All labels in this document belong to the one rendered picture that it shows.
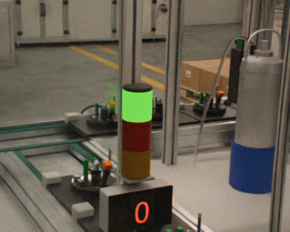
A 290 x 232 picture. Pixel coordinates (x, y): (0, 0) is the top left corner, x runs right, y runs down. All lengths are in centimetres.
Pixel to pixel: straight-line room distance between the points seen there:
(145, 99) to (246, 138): 106
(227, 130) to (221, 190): 47
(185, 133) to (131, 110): 139
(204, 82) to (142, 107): 548
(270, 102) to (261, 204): 32
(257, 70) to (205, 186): 43
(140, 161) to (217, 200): 98
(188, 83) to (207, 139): 434
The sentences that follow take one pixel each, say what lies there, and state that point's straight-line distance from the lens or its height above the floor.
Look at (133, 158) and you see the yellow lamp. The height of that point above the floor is 130.
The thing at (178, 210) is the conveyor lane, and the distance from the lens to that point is 163.
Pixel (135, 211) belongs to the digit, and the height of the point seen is 120.
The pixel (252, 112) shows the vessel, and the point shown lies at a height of 113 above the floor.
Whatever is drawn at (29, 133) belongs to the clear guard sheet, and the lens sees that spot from 97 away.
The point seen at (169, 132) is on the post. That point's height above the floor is 99.
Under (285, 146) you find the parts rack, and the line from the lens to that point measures 131.
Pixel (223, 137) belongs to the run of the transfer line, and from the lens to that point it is 246.
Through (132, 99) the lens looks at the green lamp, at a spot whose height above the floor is 140.
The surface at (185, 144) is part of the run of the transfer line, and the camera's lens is 236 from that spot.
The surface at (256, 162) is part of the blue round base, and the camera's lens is 200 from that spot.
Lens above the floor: 163
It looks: 16 degrees down
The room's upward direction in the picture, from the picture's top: 2 degrees clockwise
